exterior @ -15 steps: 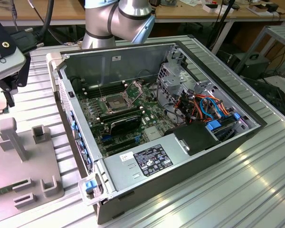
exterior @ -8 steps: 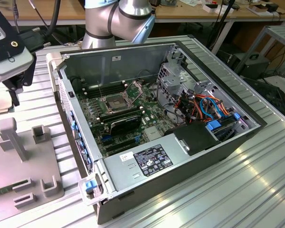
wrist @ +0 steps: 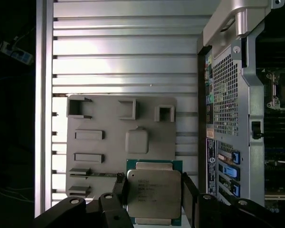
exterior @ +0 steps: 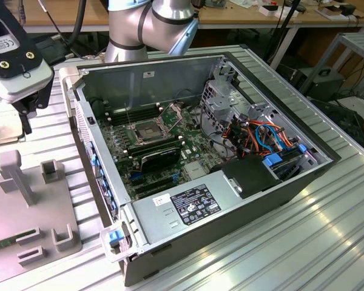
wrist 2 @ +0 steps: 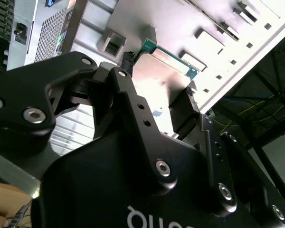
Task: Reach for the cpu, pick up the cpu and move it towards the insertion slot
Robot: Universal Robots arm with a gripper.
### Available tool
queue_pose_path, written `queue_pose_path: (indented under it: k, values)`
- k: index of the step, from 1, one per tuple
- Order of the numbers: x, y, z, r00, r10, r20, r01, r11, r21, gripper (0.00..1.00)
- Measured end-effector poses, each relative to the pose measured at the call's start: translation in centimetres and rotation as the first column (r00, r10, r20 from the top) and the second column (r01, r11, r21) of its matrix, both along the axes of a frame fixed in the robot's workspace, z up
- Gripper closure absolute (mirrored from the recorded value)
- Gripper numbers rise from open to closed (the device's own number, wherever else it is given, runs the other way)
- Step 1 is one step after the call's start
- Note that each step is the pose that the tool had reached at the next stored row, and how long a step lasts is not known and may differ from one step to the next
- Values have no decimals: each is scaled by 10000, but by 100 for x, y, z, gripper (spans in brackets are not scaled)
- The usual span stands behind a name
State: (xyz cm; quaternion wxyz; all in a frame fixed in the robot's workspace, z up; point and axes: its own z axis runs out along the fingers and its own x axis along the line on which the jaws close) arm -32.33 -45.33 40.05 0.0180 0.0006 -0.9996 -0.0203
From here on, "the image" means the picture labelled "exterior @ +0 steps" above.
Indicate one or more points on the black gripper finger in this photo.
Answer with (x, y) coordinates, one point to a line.
(26, 124)

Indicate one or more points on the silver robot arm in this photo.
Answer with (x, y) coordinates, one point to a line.
(163, 18)

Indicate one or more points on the black RAM slot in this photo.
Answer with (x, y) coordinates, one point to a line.
(157, 150)
(139, 117)
(139, 114)
(157, 147)
(157, 144)
(139, 110)

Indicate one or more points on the CPU socket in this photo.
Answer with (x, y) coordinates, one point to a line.
(147, 131)

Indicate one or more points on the blue expansion slot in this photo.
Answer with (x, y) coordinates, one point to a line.
(136, 175)

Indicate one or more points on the black expansion slot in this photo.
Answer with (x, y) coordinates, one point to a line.
(153, 189)
(151, 181)

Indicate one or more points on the wooden desk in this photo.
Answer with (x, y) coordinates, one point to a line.
(94, 12)
(236, 15)

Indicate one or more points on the grey parts rack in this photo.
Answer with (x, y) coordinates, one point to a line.
(6, 212)

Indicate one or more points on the thin metal locking lever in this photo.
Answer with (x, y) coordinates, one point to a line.
(129, 115)

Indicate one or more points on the green RAM stick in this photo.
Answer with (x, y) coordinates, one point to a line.
(3, 242)

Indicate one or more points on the black graphics card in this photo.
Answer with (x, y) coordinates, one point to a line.
(160, 159)

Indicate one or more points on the blue case release latch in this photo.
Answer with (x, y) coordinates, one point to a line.
(114, 238)

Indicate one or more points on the silver power supply unit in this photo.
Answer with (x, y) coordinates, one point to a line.
(157, 221)

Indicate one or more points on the green motherboard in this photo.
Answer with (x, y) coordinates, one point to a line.
(194, 142)

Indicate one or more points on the silver chipset heatsink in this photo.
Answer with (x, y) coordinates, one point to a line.
(195, 169)

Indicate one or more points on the silver metal drive cage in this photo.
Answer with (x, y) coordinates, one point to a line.
(221, 103)

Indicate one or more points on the white box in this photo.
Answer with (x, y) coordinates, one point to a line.
(268, 11)

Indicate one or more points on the black grey PC case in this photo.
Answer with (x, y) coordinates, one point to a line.
(218, 239)

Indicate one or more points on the black plastic shroud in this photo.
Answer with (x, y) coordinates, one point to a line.
(248, 175)

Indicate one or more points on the blue disk carrier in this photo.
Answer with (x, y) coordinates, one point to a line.
(273, 159)

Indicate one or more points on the small blue clip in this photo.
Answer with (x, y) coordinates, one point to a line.
(301, 148)

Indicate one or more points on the black equipment case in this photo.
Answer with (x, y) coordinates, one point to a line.
(321, 86)

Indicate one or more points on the white grey camera housing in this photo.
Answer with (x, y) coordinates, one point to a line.
(24, 86)

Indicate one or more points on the black camera bracket with label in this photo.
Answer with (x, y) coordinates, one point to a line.
(16, 65)

